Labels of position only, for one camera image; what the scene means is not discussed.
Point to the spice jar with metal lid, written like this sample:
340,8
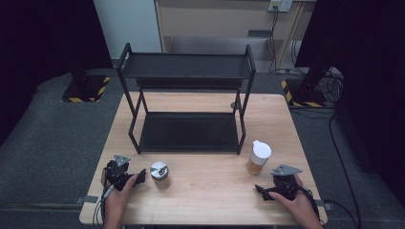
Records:
159,175

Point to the grey metal strip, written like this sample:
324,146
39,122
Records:
259,33

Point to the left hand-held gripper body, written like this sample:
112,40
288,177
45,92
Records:
118,173

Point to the black stand with striped base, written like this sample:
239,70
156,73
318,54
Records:
305,93
84,89

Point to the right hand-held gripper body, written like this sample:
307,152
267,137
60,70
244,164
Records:
285,183

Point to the black two-tier metal shelf rack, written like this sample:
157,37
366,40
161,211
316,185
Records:
187,132

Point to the light wooden cabinet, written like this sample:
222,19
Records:
216,22

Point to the person's right hand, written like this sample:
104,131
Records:
301,205

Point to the spice jar with white lid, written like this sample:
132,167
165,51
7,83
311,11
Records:
258,157

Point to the grey table bracket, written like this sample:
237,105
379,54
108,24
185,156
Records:
87,199
323,204

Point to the person's left hand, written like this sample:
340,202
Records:
119,200

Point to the dark curtain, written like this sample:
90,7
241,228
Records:
372,79
38,47

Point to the small grey round disc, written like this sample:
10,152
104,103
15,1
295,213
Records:
233,105

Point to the white wall socket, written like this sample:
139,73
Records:
280,4

